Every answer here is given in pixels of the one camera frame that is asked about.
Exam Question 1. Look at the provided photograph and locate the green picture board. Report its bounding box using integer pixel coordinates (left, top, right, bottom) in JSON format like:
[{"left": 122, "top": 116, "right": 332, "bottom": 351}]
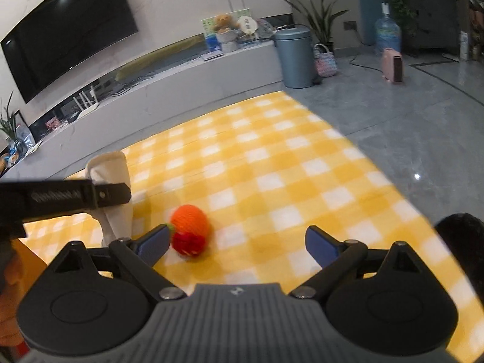
[{"left": 201, "top": 7, "right": 253, "bottom": 51}]

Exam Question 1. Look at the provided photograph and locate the marble television console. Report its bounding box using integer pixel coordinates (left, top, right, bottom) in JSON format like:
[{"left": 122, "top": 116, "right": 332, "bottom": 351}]
[{"left": 0, "top": 40, "right": 285, "bottom": 181}]

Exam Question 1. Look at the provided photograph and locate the grey blue trash bin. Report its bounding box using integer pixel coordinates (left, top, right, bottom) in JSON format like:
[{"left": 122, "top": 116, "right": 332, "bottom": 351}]
[{"left": 274, "top": 24, "right": 315, "bottom": 89}]

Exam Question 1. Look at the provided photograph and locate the brown teddy bear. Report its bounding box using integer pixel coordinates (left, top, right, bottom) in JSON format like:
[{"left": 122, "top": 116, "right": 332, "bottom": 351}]
[{"left": 214, "top": 14, "right": 234, "bottom": 33}]

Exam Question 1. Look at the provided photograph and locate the pastel woven basket bag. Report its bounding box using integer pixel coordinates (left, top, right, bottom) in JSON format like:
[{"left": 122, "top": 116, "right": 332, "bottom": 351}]
[{"left": 312, "top": 43, "right": 337, "bottom": 78}]

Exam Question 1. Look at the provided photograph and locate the pink space heater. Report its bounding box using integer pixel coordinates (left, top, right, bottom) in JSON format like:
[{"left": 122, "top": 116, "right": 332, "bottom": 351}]
[{"left": 381, "top": 47, "right": 405, "bottom": 83}]

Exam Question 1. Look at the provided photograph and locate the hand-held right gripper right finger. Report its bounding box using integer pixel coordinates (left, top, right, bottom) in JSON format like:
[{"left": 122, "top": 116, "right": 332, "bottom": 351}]
[{"left": 288, "top": 225, "right": 419, "bottom": 302}]

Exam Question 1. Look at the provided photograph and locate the blue water jug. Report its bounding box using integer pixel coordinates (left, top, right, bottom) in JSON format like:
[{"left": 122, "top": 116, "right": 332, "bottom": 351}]
[{"left": 374, "top": 2, "right": 402, "bottom": 56}]

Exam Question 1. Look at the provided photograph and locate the white router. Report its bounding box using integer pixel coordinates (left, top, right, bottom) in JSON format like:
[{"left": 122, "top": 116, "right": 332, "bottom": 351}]
[{"left": 72, "top": 87, "right": 100, "bottom": 119}]

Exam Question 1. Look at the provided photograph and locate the white cloth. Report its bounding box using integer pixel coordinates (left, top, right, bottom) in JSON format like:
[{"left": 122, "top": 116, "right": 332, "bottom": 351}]
[{"left": 85, "top": 150, "right": 134, "bottom": 245}]

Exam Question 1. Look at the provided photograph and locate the black fuzzy round basket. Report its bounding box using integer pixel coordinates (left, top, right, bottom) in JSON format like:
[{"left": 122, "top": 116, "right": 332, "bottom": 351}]
[{"left": 434, "top": 213, "right": 484, "bottom": 258}]

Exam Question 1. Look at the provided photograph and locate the yellow checkered mat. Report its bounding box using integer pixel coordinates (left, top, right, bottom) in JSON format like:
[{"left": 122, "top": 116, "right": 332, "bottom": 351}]
[{"left": 22, "top": 91, "right": 484, "bottom": 363}]

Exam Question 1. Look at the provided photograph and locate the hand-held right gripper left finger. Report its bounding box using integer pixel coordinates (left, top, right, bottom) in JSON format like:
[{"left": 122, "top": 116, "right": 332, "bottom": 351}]
[{"left": 53, "top": 224, "right": 187, "bottom": 303}]

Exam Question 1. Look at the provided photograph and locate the white round hand fan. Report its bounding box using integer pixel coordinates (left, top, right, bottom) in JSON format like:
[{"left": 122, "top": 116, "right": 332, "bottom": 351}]
[{"left": 237, "top": 15, "right": 258, "bottom": 35}]

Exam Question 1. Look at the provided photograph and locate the tall snake plant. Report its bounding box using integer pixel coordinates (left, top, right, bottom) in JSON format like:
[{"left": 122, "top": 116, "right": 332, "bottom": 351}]
[{"left": 279, "top": 0, "right": 352, "bottom": 56}]

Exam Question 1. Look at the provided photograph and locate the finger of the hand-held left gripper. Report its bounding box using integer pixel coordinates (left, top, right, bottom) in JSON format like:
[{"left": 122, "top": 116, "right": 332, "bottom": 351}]
[{"left": 92, "top": 182, "right": 132, "bottom": 209}]

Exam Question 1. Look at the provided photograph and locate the dark grey cabinet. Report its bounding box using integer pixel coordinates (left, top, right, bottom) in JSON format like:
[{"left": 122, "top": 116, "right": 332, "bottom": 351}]
[{"left": 406, "top": 0, "right": 461, "bottom": 51}]

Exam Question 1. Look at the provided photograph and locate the black wall television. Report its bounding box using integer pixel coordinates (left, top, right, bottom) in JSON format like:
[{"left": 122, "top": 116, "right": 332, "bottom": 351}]
[{"left": 0, "top": 0, "right": 139, "bottom": 105}]

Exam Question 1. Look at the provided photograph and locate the decorative plate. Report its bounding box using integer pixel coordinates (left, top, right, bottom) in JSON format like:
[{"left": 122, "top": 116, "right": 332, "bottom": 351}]
[{"left": 257, "top": 18, "right": 274, "bottom": 39}]

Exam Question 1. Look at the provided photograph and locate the orange red crochet toy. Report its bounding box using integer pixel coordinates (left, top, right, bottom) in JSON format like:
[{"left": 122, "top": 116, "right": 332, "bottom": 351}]
[{"left": 168, "top": 204, "right": 212, "bottom": 258}]

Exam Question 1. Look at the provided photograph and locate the white plastic bag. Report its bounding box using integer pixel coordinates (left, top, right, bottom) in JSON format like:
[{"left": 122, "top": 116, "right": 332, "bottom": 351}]
[{"left": 15, "top": 123, "right": 37, "bottom": 151}]

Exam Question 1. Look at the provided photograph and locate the green potted grass plant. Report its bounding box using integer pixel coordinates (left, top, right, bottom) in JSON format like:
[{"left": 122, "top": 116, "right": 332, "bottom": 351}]
[{"left": 0, "top": 91, "right": 24, "bottom": 152}]

